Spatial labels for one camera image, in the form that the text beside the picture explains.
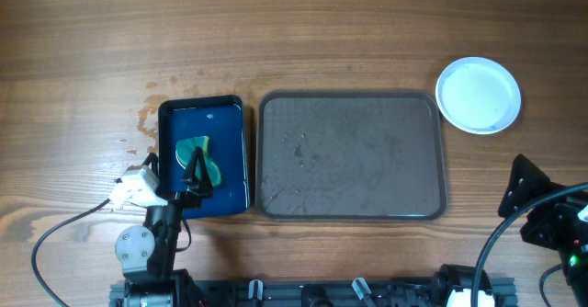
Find black water tray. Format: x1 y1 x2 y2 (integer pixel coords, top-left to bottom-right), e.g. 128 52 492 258
158 95 250 219

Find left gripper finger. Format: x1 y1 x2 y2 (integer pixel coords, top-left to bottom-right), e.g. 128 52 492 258
141 153 159 175
182 146 213 192

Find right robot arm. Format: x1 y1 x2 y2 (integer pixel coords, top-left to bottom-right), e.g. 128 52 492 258
430 154 587 306

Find white plate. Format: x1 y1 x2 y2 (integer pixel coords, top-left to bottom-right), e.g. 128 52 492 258
435 57 522 135

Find brown serving tray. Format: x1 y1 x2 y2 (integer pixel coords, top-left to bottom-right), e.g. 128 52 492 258
254 90 449 222

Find green yellow sponge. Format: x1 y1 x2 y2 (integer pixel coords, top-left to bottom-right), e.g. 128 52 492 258
175 135 223 188

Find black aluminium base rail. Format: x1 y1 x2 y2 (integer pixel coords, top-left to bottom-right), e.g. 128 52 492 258
108 277 519 307

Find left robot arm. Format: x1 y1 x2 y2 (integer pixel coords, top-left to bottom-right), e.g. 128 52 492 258
109 147 213 307

